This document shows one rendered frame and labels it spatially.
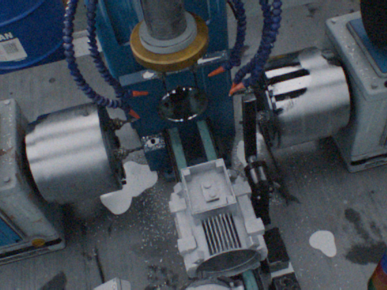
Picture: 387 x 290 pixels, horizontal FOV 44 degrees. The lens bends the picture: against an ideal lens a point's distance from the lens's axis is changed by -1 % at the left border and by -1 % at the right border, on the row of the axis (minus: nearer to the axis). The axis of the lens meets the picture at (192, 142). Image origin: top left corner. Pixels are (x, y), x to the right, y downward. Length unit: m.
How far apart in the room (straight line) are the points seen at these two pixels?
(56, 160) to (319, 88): 0.67
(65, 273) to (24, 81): 0.81
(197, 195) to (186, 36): 0.35
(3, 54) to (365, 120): 1.99
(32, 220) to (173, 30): 0.63
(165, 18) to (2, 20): 1.66
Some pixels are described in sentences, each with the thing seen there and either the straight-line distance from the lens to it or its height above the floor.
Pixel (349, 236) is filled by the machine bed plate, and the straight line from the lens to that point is 1.41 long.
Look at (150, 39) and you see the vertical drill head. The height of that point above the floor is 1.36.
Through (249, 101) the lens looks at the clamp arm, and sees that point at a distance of 1.07.
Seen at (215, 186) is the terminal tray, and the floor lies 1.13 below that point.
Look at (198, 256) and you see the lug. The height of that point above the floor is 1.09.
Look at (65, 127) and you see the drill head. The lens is 1.23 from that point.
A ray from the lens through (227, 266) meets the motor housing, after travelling 1.21.
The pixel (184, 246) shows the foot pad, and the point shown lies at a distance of 1.09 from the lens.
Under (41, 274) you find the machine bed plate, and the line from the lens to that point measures 1.48.
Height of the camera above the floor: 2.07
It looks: 54 degrees down
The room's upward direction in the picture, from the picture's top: 12 degrees counter-clockwise
